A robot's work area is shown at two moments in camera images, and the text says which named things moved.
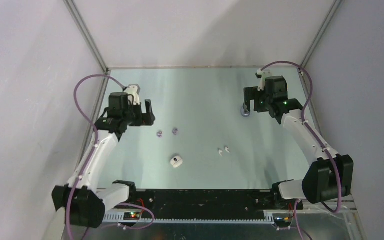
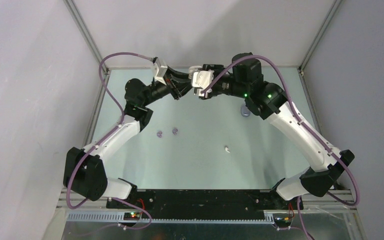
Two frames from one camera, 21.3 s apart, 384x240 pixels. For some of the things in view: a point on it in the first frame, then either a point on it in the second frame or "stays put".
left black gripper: x=144 y=119 → x=178 y=88
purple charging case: x=245 y=114 stays put
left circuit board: x=131 y=216 stays put
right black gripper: x=252 y=93 → x=215 y=67
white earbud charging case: x=176 y=161 → x=192 y=69
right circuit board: x=281 y=219 stays put
